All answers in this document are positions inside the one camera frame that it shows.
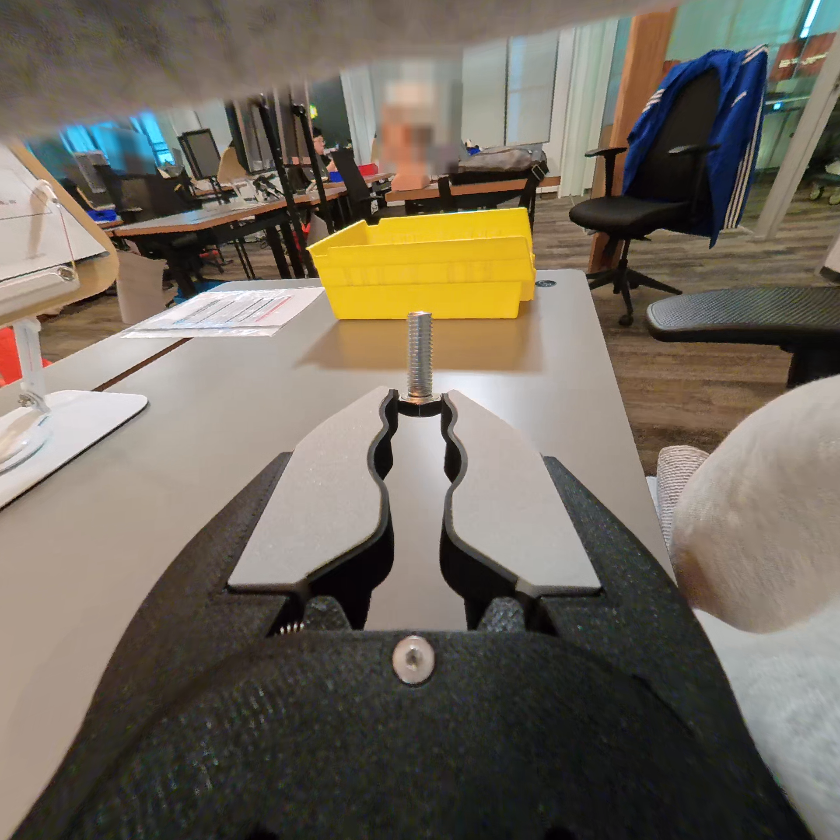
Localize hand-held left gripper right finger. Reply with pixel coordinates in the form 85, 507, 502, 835
440, 389, 605, 630

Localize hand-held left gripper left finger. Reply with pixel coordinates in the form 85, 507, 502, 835
227, 386, 403, 630

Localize white instruction sheet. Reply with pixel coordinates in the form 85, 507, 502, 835
0, 147, 111, 284

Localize grey desk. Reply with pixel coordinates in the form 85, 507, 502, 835
0, 336, 193, 421
0, 269, 677, 840

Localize grey bag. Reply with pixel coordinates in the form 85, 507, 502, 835
455, 145, 550, 189

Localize orange cone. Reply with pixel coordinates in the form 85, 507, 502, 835
0, 327, 51, 389

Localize black tripod stand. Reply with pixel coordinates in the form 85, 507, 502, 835
252, 92, 330, 278

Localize long background desk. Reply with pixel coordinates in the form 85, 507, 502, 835
112, 184, 350, 280

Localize black office chair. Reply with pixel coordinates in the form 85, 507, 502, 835
568, 66, 770, 328

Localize laminated paper sheet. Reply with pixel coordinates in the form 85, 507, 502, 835
121, 286, 326, 340

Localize white paper bag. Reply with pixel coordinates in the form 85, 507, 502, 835
117, 252, 179, 324

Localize wooden pillar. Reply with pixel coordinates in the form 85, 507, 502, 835
588, 7, 678, 274

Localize yellow plastic bin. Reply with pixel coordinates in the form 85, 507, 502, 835
306, 208, 534, 321

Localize computer monitor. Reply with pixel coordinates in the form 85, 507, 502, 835
178, 129, 221, 182

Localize blue striped jacket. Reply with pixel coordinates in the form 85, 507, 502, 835
621, 44, 770, 250

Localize silver hex bolt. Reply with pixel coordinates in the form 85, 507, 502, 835
398, 311, 441, 416

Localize wooden document stand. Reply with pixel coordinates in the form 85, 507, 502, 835
0, 141, 149, 510

